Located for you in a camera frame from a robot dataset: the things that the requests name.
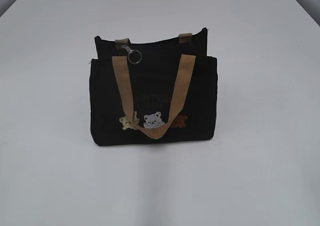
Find black canvas tote bag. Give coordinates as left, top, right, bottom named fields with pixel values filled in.
left=89, top=28, right=218, bottom=146

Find silver zipper pull ring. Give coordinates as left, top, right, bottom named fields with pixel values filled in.
left=120, top=45, right=138, bottom=66

